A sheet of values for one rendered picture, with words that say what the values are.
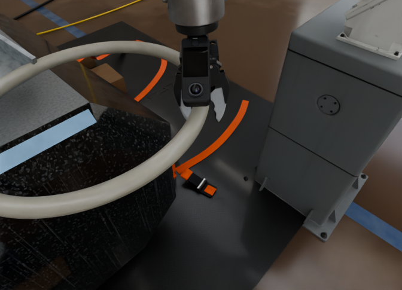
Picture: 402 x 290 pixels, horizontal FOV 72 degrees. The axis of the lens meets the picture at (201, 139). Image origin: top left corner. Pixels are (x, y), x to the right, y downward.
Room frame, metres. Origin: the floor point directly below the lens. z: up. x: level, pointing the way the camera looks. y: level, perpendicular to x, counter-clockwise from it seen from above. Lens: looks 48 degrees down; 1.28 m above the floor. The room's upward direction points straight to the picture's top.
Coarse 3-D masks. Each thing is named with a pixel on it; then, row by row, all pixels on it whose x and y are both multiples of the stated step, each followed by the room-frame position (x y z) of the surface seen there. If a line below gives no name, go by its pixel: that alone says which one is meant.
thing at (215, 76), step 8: (216, 24) 0.43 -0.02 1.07; (184, 32) 0.42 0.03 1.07; (192, 32) 0.41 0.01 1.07; (200, 32) 0.41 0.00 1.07; (208, 32) 0.42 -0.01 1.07; (216, 40) 0.49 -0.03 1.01; (216, 48) 0.46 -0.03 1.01; (216, 56) 0.44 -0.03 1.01; (216, 64) 0.42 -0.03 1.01; (216, 72) 0.42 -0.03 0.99; (216, 80) 0.41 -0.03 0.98
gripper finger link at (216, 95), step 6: (216, 90) 0.42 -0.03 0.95; (222, 90) 0.42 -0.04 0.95; (216, 96) 0.42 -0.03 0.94; (222, 96) 0.42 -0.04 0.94; (216, 102) 0.42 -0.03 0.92; (222, 102) 0.42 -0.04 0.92; (216, 108) 0.41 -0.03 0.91; (222, 108) 0.42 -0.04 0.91; (216, 114) 0.41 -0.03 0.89; (222, 114) 0.42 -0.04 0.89
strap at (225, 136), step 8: (136, 40) 2.33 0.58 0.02; (104, 56) 1.90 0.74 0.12; (160, 72) 1.83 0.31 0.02; (152, 80) 1.73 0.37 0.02; (136, 96) 1.54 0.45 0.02; (240, 112) 1.37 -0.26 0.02; (240, 120) 1.30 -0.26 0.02; (232, 128) 1.23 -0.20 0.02; (224, 136) 1.16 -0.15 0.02; (216, 144) 1.09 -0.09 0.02; (208, 152) 1.03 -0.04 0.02; (192, 160) 0.97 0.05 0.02; (200, 160) 0.97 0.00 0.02; (176, 168) 0.92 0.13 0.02; (184, 168) 0.92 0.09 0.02
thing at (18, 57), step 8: (0, 40) 0.61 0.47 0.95; (8, 40) 0.61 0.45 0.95; (0, 48) 0.62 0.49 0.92; (8, 48) 0.60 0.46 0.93; (16, 48) 0.59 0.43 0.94; (0, 56) 0.60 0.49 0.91; (8, 56) 0.61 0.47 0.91; (16, 56) 0.59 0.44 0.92; (24, 56) 0.58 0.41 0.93; (32, 56) 0.57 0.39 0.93; (0, 64) 0.58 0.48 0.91; (8, 64) 0.58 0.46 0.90; (16, 64) 0.59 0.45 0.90; (24, 64) 0.59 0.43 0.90; (0, 72) 0.55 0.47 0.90; (8, 72) 0.56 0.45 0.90
